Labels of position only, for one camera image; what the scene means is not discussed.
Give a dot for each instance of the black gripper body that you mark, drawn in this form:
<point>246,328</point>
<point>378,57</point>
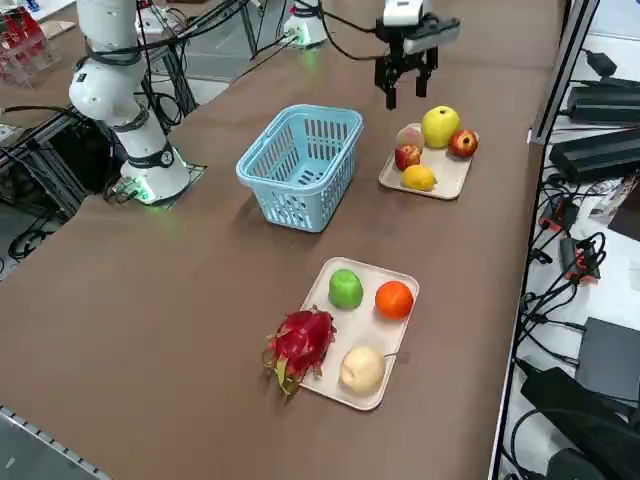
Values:
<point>392,37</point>

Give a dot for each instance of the red apple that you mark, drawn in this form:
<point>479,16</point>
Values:
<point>407,157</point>

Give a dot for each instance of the green apple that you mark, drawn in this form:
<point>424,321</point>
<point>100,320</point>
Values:
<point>345,289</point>

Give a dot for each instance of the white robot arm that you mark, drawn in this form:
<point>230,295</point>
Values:
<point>310,22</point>
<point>105,90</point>

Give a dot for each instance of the yellow lemon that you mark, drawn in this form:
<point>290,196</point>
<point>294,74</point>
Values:
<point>419,178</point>

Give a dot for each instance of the pale rectangular tray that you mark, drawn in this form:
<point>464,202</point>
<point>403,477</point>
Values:
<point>450,175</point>
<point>360,330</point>

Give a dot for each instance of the light blue plastic basket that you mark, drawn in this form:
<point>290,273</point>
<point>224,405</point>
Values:
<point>300,210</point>

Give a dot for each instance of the orange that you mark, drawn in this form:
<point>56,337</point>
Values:
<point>394,300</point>

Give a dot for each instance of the large yellow-green fruit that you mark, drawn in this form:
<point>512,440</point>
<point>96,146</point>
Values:
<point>440,127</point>

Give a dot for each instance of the pink-green peach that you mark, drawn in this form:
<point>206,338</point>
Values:
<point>411,134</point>

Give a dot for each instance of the red pomegranate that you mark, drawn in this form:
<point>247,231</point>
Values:
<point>463,144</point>

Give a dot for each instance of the small black power adapter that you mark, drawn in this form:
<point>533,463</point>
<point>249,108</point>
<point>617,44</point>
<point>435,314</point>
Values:
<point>601,62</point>

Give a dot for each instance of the black power brick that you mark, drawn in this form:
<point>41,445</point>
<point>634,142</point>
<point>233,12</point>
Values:
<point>605,105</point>
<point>595,155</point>

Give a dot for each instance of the red and black connector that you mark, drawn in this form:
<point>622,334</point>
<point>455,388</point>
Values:
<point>580,260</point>
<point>560,215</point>

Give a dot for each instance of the red dragon fruit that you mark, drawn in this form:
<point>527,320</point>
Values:
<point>300,345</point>

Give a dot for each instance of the pale pear with stem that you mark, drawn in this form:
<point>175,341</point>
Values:
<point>362,371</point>

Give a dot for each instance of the flat black box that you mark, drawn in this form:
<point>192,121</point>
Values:
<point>610,357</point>

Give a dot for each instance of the clear box with red contents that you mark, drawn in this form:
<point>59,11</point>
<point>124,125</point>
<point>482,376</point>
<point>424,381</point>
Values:
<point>27,50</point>

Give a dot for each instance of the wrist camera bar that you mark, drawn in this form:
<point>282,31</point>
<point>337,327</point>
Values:
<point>432,36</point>

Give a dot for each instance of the metal base plate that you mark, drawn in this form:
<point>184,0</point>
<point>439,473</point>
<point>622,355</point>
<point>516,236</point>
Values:
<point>195,172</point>
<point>327,37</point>

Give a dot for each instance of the aluminium frame post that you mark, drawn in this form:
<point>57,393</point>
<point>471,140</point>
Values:
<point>565,65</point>

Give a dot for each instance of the aluminium frame rack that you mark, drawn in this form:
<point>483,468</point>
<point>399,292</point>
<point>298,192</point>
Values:
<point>50,160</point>

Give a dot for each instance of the grey metal rail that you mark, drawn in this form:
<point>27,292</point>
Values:
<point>45,440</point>

